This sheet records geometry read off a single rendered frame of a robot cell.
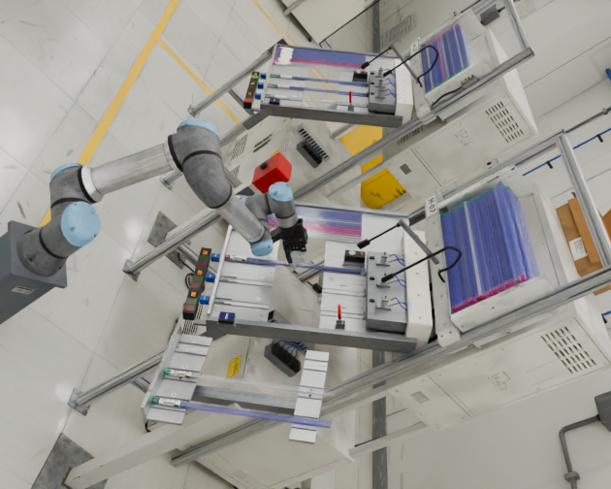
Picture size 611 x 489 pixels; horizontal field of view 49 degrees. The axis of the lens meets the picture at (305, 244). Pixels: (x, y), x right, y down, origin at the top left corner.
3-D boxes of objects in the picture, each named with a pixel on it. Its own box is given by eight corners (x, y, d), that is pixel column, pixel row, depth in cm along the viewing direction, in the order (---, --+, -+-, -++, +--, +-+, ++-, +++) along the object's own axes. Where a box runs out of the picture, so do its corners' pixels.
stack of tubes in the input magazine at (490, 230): (451, 309, 220) (528, 276, 208) (439, 212, 258) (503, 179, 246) (471, 331, 226) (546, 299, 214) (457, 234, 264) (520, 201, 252)
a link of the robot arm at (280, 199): (264, 183, 231) (288, 178, 231) (271, 209, 238) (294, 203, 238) (267, 196, 225) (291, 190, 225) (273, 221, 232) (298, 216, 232)
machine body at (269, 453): (136, 433, 275) (247, 379, 246) (174, 308, 327) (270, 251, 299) (243, 502, 305) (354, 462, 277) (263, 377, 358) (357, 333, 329)
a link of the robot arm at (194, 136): (41, 209, 197) (213, 148, 189) (40, 168, 204) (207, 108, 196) (65, 227, 207) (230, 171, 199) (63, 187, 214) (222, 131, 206)
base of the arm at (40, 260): (16, 270, 196) (37, 255, 192) (16, 225, 203) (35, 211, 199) (62, 280, 208) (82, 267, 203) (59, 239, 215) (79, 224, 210)
